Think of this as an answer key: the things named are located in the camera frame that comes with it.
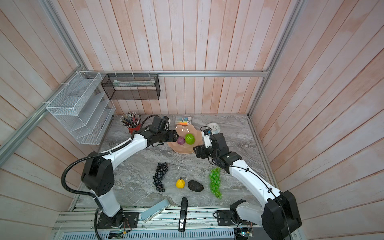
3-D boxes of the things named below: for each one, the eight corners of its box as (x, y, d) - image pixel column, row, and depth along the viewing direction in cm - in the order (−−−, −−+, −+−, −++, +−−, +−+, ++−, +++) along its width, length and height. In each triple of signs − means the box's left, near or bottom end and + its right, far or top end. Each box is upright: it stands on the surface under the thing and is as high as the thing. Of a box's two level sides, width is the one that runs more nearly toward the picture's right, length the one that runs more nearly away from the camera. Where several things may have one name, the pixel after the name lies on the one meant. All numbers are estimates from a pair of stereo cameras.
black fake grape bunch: (152, 192, 84) (151, 189, 80) (156, 166, 94) (155, 162, 90) (165, 192, 84) (164, 189, 80) (168, 166, 94) (167, 162, 90)
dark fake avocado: (187, 191, 84) (187, 189, 81) (187, 183, 87) (187, 180, 84) (203, 191, 84) (203, 189, 81) (202, 183, 87) (203, 180, 84)
